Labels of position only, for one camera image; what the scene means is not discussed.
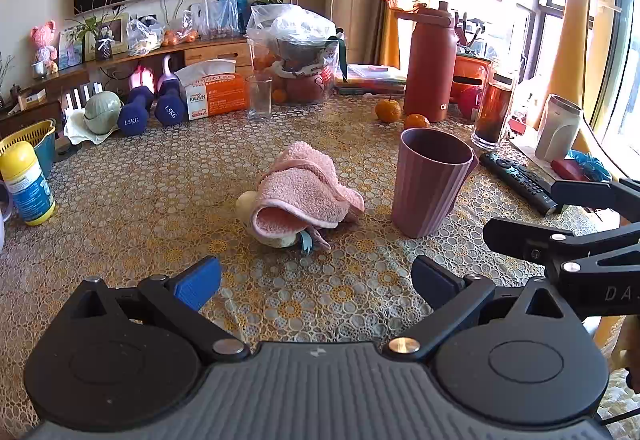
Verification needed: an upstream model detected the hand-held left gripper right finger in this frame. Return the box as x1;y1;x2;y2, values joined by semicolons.
387;255;576;363

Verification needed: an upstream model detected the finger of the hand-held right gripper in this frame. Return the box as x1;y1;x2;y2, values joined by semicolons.
549;177;640;226
482;216;640;267

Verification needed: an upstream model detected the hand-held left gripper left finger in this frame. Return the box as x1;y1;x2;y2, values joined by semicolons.
72;256;251;363

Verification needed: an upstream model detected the pink ribbed cup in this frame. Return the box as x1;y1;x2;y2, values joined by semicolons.
391;128;479;239

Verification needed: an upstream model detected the pink towel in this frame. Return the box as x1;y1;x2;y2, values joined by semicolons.
251;141;366;246

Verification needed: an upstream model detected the black remote control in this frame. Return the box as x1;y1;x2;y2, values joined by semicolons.
479;151;566;216

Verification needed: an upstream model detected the white grey tumbler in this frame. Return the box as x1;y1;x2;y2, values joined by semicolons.
535;94;583;162

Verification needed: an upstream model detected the cream plush toy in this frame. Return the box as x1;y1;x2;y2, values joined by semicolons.
236;191;321;253

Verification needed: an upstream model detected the glass of dark drink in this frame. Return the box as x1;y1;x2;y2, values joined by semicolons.
471;70;518;151

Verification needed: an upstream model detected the orange slotted container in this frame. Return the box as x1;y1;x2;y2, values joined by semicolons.
450;55;493;103

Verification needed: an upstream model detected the blue dumbbell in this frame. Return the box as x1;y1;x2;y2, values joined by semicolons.
155;90;190;126
119;86;155;137

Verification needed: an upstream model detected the orange with stem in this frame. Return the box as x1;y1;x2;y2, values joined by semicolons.
376;96;402;123

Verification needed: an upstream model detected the orange white tissue box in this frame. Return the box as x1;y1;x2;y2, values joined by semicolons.
176;60;250;121

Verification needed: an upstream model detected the red water bottle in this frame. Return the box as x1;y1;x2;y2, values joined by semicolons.
382;0;458;123

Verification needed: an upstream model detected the white cloth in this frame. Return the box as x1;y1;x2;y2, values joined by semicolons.
64;110;121;146

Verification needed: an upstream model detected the green round pot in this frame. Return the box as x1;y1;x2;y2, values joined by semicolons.
83;91;122;135

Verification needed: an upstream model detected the clear drinking glass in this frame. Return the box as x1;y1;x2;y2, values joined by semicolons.
245;75;273;118

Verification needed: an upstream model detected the yellow blue canister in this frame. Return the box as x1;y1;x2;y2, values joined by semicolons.
0;141;56;227

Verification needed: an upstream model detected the pink kettlebell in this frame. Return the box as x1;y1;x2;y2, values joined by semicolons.
156;54;181;93

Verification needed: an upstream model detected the stack of folders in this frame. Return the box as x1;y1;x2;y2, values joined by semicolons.
334;64;408;96

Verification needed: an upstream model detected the yellow colander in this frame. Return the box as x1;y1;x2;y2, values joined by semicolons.
0;119;56;156

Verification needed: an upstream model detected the wooden television cabinet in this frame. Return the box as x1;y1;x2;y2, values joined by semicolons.
0;37;281;123

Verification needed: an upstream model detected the pile of oranges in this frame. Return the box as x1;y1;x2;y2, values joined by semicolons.
162;27;199;47

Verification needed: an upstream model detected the clear plastic bag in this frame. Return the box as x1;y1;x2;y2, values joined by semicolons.
127;15;166;56

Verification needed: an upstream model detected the small potted plant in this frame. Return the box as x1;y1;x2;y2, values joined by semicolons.
65;0;126;62

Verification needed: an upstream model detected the picture card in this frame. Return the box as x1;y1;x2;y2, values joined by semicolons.
59;27;83;70

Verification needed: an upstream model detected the blender under plastic bag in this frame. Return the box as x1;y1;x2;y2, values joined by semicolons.
246;3;347;73

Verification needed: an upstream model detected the pink bear figure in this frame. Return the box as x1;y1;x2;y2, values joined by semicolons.
29;20;58;71

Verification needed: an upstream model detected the photo frame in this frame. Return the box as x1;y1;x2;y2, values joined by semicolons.
82;12;130;61

